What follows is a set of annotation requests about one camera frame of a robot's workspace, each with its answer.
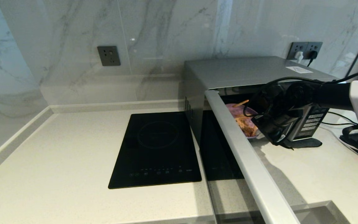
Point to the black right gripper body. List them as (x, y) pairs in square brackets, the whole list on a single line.
[(275, 126)]

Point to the fried chicken piece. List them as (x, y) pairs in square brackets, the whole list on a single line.
[(247, 126)]

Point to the yellow french fry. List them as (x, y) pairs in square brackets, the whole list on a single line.
[(241, 103)]

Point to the purple plate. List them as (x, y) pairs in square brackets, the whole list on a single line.
[(236, 111)]

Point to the dark glass microwave door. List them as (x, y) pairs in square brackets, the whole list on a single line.
[(247, 168)]

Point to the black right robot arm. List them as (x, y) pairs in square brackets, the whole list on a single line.
[(334, 95)]

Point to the black pad under microwave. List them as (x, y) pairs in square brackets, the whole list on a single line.
[(306, 143)]

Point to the white paper sheet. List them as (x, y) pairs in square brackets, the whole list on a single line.
[(299, 69)]

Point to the white power plug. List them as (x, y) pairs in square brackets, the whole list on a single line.
[(299, 56)]

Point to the black power plug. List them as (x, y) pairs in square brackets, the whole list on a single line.
[(313, 54)]

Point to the grey cabinet front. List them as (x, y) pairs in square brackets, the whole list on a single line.
[(317, 216)]

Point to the black induction cooktop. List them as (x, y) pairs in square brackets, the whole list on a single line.
[(154, 149)]

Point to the grey double wall socket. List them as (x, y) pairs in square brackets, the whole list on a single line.
[(303, 46)]

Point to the grey single wall socket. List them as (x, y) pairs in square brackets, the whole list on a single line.
[(108, 56)]

